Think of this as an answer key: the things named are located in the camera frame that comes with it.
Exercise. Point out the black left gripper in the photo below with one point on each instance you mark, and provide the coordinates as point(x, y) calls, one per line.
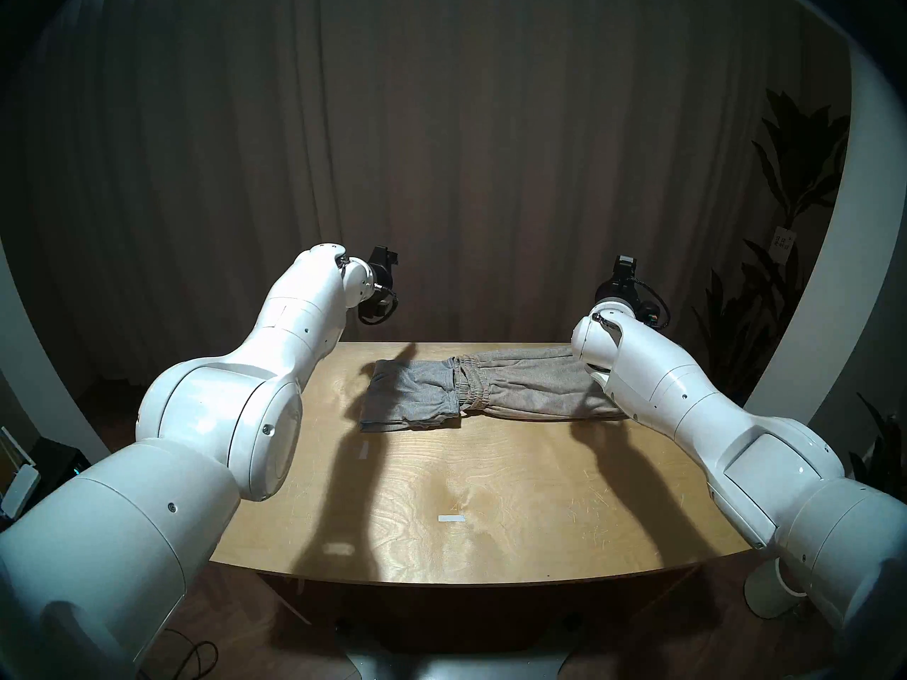
point(379, 271)

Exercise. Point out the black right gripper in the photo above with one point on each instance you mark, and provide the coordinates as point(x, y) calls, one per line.
point(616, 285)

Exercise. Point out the light grey shorts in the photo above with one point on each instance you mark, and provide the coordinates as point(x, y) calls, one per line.
point(411, 395)

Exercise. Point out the beige sweat shorts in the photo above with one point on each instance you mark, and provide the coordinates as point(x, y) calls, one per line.
point(531, 388)

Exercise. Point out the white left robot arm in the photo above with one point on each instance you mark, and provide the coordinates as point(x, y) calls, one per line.
point(177, 459)

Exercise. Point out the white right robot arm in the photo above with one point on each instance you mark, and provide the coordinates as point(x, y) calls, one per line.
point(737, 445)

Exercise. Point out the brown pleated curtain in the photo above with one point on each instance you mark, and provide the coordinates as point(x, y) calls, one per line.
point(425, 154)

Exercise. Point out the tall dark leafy plant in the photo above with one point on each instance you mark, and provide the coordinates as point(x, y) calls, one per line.
point(779, 296)

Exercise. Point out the white plant tag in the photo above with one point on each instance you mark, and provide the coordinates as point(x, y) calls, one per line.
point(781, 243)

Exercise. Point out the light wooden table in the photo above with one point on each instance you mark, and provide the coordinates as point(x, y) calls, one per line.
point(496, 501)

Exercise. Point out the small dark leafy plant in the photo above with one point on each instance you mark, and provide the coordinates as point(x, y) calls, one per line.
point(882, 452)

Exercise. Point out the white cylindrical pot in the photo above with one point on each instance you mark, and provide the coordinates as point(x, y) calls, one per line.
point(769, 593)

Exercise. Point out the black computer tower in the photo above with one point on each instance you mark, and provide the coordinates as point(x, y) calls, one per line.
point(53, 455)

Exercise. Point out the white router box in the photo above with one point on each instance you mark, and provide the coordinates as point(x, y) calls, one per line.
point(18, 484)

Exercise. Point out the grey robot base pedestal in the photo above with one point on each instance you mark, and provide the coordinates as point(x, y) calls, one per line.
point(453, 664)

